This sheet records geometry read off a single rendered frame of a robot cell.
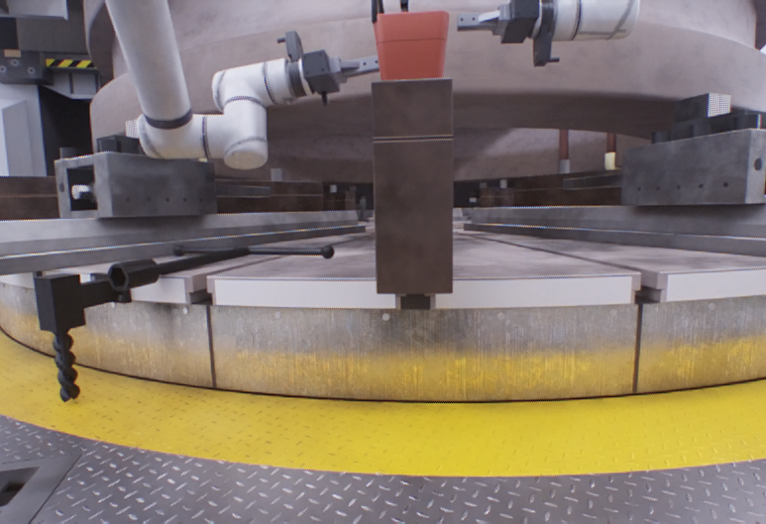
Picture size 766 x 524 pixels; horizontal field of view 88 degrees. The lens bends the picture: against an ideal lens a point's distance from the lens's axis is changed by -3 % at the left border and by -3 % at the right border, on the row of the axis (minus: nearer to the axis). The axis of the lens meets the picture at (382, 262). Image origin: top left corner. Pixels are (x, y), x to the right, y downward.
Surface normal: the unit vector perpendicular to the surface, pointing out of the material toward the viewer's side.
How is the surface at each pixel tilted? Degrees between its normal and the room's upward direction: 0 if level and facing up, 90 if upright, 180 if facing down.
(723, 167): 90
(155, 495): 0
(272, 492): 0
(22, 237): 71
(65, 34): 90
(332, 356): 90
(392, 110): 90
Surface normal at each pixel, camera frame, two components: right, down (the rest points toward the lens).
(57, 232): 0.84, -0.28
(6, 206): 0.65, 0.08
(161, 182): 0.89, 0.04
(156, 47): 0.60, 0.70
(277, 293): -0.18, 0.13
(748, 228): -0.95, 0.06
